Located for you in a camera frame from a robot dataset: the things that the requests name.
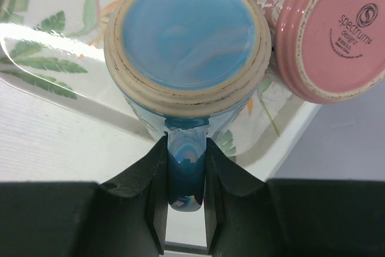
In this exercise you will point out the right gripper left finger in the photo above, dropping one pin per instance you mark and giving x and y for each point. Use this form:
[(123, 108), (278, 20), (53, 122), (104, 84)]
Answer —
[(124, 216)]

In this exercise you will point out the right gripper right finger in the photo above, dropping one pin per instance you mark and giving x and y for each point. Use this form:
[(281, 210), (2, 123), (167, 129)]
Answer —
[(245, 216)]

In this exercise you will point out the blue glazed mug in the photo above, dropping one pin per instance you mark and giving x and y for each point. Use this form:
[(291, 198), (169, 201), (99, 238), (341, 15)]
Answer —
[(187, 68)]

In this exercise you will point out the pink patterned mug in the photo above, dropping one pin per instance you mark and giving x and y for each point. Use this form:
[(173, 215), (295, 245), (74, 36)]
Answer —
[(326, 51)]

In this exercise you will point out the floral serving tray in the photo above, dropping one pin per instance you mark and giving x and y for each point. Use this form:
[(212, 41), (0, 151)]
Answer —
[(53, 49)]

